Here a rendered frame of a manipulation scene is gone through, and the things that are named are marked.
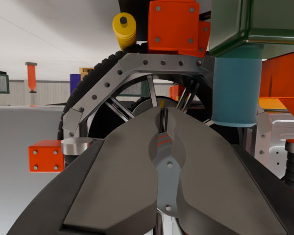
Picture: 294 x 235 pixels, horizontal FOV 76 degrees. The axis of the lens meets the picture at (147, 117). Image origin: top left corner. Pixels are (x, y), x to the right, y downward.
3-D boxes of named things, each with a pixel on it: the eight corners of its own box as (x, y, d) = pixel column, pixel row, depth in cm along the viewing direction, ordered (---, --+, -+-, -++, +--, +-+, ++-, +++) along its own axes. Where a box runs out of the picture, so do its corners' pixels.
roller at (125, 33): (121, 42, 72) (121, 58, 73) (110, 6, 43) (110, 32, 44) (136, 43, 72) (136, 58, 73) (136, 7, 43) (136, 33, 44)
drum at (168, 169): (142, 129, 55) (141, 175, 56) (144, 150, 34) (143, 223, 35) (190, 129, 56) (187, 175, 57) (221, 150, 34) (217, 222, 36)
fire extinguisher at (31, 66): (41, 64, 435) (42, 93, 442) (29, 64, 436) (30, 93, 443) (33, 61, 406) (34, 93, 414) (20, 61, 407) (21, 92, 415)
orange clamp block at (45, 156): (73, 139, 55) (42, 139, 55) (63, 147, 47) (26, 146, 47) (74, 162, 56) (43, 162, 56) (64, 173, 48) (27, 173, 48)
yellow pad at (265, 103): (241, 97, 100) (241, 107, 100) (258, 97, 86) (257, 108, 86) (267, 98, 100) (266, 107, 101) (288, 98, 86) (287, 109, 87)
